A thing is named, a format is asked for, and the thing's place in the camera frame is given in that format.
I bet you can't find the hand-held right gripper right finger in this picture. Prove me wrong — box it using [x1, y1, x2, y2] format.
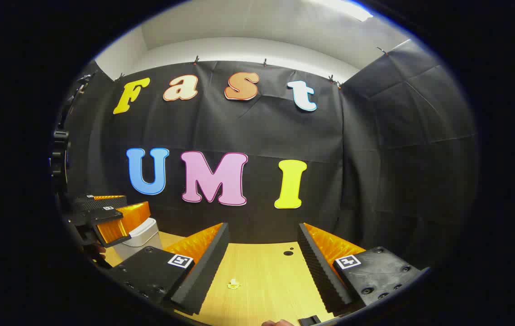
[297, 222, 423, 317]

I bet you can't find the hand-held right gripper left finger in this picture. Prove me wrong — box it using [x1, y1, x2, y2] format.
[106, 222, 230, 316]

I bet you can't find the white desktop garbage bin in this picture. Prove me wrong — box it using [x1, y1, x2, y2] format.
[115, 217, 164, 262]

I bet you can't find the wooden desktop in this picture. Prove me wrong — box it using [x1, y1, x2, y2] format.
[104, 231, 367, 326]

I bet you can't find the black backdrop cloth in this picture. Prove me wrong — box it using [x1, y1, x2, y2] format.
[61, 38, 480, 272]

